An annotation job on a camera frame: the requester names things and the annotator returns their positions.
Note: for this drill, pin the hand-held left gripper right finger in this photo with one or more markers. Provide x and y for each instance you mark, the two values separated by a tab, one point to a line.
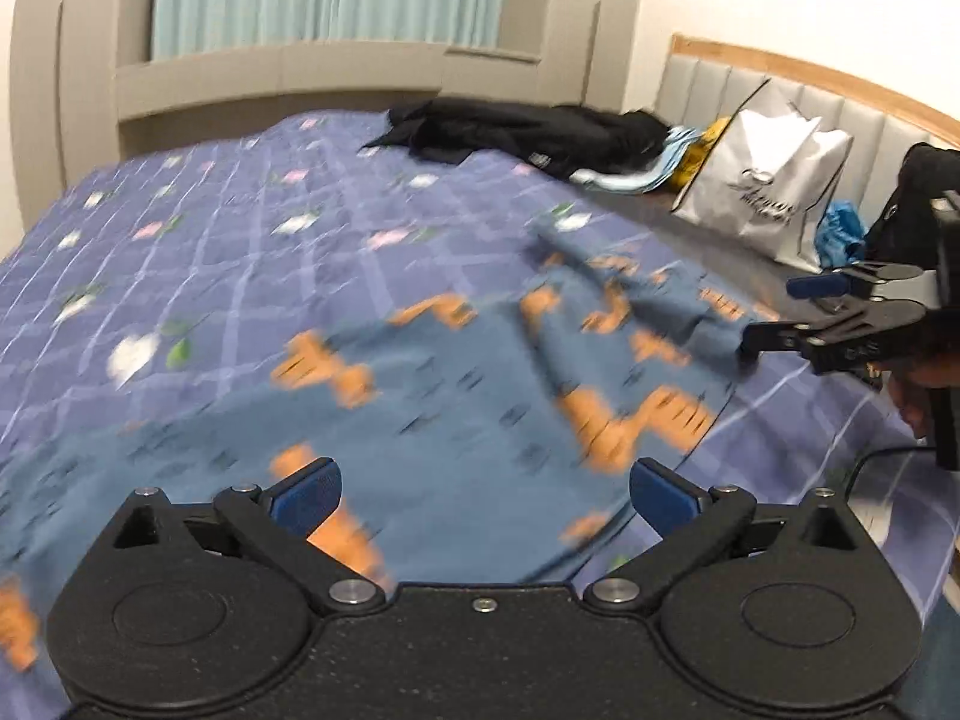
664	499

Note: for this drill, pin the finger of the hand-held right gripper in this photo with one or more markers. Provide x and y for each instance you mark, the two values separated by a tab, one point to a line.
817	285
847	337

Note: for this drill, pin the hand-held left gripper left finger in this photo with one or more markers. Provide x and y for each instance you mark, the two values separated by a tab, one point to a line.
304	499

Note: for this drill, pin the blue pants with orange print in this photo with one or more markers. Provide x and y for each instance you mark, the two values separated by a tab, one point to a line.
465	405

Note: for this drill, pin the person's right hand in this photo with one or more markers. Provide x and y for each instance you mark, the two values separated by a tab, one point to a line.
911	401

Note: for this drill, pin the blue plastic bag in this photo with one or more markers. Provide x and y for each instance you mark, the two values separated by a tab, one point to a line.
840	232

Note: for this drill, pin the white shopping bag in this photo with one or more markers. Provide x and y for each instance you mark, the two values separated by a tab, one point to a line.
757	172

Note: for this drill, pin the black bag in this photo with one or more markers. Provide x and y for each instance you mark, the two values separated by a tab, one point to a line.
911	187

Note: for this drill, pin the yellow packet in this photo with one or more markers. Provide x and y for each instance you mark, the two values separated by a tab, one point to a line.
701	154

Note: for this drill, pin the grey padded wooden headboard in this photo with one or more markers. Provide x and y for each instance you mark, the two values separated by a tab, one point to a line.
840	90

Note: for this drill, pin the light blue cloth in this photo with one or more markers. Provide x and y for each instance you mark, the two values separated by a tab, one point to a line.
660	165

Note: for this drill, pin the purple checked floral blanket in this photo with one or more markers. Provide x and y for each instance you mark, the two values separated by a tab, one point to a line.
225	240

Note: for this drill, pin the black clothing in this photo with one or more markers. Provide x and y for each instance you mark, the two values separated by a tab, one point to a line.
525	131

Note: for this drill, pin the beige window cabinet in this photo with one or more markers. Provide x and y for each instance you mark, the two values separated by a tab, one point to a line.
90	52

